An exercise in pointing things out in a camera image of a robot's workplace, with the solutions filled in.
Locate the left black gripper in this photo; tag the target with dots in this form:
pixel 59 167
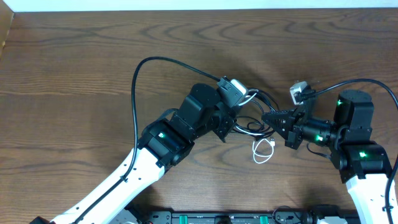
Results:
pixel 230 121

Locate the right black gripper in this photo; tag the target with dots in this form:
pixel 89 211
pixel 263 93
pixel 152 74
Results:
pixel 292 134

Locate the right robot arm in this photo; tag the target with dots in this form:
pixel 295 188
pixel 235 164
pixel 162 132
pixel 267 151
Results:
pixel 363 164

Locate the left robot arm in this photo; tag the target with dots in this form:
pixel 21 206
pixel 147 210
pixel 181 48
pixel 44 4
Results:
pixel 163 144

